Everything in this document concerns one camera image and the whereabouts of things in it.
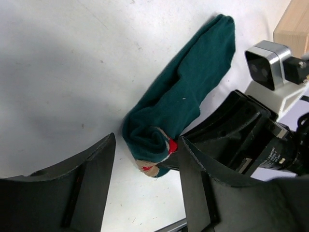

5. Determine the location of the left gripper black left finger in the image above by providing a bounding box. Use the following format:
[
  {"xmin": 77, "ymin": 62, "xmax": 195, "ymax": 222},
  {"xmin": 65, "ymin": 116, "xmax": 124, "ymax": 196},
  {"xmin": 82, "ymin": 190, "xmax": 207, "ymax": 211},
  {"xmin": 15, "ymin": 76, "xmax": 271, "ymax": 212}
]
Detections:
[{"xmin": 0, "ymin": 133, "xmax": 116, "ymax": 232}]

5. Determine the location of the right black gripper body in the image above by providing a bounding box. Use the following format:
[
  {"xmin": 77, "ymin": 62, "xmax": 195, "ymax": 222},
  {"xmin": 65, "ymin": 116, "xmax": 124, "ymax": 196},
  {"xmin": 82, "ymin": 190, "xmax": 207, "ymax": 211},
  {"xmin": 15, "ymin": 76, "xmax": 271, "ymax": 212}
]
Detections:
[{"xmin": 182, "ymin": 90, "xmax": 309, "ymax": 176}]

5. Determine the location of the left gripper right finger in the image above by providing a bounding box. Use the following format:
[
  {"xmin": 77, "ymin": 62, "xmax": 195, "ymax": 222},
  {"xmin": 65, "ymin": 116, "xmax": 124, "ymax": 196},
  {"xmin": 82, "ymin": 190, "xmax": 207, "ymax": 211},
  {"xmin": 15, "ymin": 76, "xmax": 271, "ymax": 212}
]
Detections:
[{"xmin": 178, "ymin": 137, "xmax": 309, "ymax": 232}]

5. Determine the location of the dark green reindeer sock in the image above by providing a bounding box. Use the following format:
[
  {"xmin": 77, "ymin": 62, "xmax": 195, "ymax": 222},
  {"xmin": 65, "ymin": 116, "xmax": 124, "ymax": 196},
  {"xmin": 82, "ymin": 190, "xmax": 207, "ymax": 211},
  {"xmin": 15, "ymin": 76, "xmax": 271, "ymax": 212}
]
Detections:
[{"xmin": 122, "ymin": 14, "xmax": 236, "ymax": 177}]

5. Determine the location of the wooden compartment box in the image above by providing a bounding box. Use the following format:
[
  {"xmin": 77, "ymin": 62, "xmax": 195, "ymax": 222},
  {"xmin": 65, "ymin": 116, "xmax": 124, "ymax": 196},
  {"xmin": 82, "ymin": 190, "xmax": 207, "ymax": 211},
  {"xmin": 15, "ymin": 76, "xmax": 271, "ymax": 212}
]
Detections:
[{"xmin": 273, "ymin": 0, "xmax": 309, "ymax": 58}]

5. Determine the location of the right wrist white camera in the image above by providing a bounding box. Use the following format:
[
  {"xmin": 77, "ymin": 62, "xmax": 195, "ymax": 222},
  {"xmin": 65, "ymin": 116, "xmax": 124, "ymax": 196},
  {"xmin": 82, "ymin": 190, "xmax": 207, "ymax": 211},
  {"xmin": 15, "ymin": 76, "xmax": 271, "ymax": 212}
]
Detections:
[{"xmin": 245, "ymin": 40, "xmax": 309, "ymax": 121}]

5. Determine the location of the aluminium front rail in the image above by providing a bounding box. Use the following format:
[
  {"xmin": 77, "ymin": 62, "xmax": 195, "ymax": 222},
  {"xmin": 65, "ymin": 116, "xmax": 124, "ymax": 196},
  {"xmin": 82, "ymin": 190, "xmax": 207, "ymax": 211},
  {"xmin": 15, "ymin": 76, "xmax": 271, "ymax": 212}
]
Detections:
[{"xmin": 164, "ymin": 218, "xmax": 187, "ymax": 232}]

